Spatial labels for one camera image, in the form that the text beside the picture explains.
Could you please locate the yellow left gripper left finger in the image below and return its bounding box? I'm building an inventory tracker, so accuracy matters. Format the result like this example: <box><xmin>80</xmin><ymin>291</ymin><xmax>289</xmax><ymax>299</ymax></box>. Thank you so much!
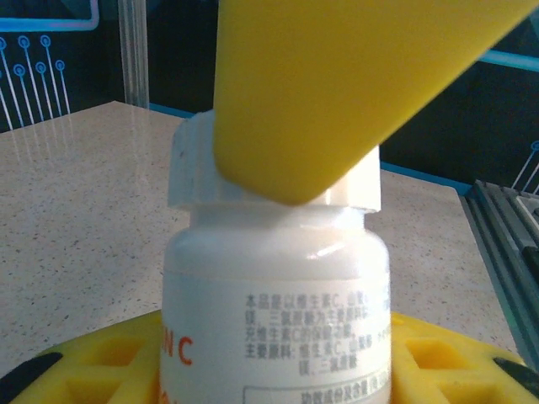
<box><xmin>8</xmin><ymin>313</ymin><xmax>164</xmax><ymax>404</ymax></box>

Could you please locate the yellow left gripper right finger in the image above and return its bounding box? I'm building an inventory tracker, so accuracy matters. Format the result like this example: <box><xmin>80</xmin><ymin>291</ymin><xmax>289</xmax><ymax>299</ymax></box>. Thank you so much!
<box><xmin>390</xmin><ymin>311</ymin><xmax>531</xmax><ymax>404</ymax></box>

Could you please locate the white ribbed bottle cap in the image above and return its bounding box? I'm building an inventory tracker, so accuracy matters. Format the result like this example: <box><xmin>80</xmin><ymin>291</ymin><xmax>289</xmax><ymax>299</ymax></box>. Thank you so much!
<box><xmin>167</xmin><ymin>111</ymin><xmax>382</xmax><ymax>214</ymax></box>

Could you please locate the white vitamin pill bottle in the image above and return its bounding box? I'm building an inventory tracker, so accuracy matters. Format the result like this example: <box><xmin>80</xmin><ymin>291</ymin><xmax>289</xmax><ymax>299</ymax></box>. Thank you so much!
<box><xmin>157</xmin><ymin>201</ymin><xmax>395</xmax><ymax>404</ymax></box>

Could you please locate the right aluminium frame post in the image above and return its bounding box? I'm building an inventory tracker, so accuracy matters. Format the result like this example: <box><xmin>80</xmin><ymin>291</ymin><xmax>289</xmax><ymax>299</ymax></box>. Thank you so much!
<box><xmin>117</xmin><ymin>0</ymin><xmax>149</xmax><ymax>107</ymax></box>

